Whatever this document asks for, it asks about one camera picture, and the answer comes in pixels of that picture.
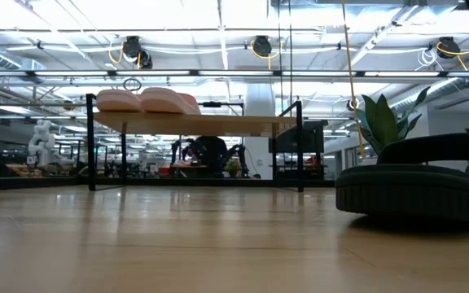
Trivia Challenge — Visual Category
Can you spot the wooden shelf with black frame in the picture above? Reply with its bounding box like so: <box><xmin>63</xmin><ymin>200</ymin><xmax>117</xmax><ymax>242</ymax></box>
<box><xmin>85</xmin><ymin>93</ymin><xmax>305</xmax><ymax>194</ymax></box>

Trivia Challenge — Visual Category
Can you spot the black cable loop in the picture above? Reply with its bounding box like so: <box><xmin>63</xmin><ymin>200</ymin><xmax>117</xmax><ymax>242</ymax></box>
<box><xmin>121</xmin><ymin>77</ymin><xmax>143</xmax><ymax>93</ymax></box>

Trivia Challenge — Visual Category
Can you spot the pink slide sandal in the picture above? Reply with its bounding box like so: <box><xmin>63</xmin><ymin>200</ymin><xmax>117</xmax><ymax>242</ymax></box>
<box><xmin>95</xmin><ymin>89</ymin><xmax>143</xmax><ymax>114</ymax></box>
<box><xmin>139</xmin><ymin>86</ymin><xmax>202</xmax><ymax>116</ymax></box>

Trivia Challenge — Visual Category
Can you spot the green plant in white pot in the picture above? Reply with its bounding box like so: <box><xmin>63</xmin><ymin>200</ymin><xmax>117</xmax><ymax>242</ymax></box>
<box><xmin>355</xmin><ymin>85</ymin><xmax>432</xmax><ymax>156</ymax></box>

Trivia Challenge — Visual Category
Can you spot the yellow hanging cable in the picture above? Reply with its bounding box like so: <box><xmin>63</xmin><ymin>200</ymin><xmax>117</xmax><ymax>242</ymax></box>
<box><xmin>340</xmin><ymin>0</ymin><xmax>366</xmax><ymax>160</ymax></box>

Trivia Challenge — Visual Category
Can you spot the person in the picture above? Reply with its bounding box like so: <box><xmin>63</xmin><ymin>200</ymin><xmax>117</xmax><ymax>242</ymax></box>
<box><xmin>180</xmin><ymin>135</ymin><xmax>230</xmax><ymax>179</ymax></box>

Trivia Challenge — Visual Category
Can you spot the black cabinet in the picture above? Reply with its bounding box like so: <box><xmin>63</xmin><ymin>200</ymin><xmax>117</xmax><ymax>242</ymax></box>
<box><xmin>268</xmin><ymin>120</ymin><xmax>330</xmax><ymax>181</ymax></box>

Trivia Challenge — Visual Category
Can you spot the white robot figure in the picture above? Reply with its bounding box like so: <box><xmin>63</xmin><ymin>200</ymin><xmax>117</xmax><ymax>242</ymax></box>
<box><xmin>27</xmin><ymin>118</ymin><xmax>76</xmax><ymax>168</ymax></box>

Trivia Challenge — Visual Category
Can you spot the black ceiling cable reel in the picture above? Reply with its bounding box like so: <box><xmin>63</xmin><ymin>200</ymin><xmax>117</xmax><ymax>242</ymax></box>
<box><xmin>121</xmin><ymin>35</ymin><xmax>155</xmax><ymax>71</ymax></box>
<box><xmin>436</xmin><ymin>36</ymin><xmax>462</xmax><ymax>60</ymax></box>
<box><xmin>250</xmin><ymin>34</ymin><xmax>274</xmax><ymax>59</ymax></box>

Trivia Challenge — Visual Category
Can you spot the small potted plant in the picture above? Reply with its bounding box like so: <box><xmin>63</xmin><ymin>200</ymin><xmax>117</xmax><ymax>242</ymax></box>
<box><xmin>223</xmin><ymin>159</ymin><xmax>243</xmax><ymax>178</ymax></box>

